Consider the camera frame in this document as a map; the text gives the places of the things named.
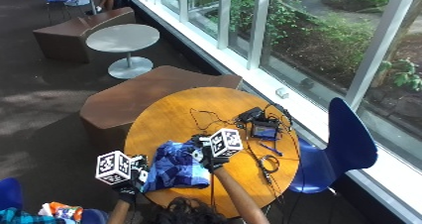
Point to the white marker cube, right glove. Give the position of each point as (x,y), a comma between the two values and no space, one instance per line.
(225,142)

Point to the grey round pedestal table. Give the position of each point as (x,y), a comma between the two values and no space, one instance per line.
(122,38)

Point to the person's right hand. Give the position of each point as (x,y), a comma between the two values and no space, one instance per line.
(210,161)

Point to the blue pen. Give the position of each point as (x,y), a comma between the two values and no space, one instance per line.
(270,149)

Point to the dark blue chair back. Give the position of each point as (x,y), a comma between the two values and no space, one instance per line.
(9,194)

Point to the small black screen device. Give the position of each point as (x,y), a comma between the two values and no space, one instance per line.
(263,131)

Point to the blue plastic chair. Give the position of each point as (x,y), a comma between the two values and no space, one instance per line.
(347,144)

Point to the white marker cube, left glove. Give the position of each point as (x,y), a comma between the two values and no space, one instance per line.
(111,168)

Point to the small white sill object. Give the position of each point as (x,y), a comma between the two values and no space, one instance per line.
(280,92)

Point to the person's left hand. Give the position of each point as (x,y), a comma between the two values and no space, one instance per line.
(126,191)

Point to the small brown angular bench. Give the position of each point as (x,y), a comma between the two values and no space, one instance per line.
(69,35)

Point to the teal plaid garment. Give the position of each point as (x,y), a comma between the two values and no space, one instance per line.
(20,216)

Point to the large brown angular bench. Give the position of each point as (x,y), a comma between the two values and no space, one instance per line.
(139,98)

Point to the white marker cube, glove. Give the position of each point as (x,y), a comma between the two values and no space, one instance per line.
(111,168)
(225,142)

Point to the black electronics box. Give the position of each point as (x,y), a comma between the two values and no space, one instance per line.
(249,114)

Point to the blue plaid cloth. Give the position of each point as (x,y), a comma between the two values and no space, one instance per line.
(175,168)

